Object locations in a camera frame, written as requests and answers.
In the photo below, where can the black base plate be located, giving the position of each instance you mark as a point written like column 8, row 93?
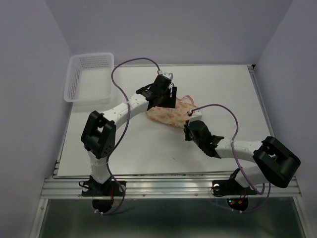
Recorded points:
column 110, row 188
column 229, row 187

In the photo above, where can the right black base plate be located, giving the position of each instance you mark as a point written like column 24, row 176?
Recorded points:
column 229, row 187

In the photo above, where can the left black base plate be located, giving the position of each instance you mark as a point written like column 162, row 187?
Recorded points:
column 110, row 188

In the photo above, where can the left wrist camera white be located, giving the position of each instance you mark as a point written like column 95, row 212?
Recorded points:
column 168, row 75

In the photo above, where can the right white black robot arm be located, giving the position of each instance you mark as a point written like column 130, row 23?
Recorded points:
column 275, row 163

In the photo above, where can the aluminium mounting rail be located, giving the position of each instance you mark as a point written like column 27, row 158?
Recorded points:
column 141, row 187

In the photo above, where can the floral mesh laundry bag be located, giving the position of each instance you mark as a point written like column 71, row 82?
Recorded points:
column 173, row 116

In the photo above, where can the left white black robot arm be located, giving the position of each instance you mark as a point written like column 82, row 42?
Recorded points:
column 99, row 132

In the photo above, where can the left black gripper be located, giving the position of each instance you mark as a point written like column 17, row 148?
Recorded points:
column 170, row 101

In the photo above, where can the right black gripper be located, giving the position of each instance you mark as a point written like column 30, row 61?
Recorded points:
column 185, row 130

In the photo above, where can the white perforated plastic basket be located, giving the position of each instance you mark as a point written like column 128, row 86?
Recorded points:
column 88, row 80

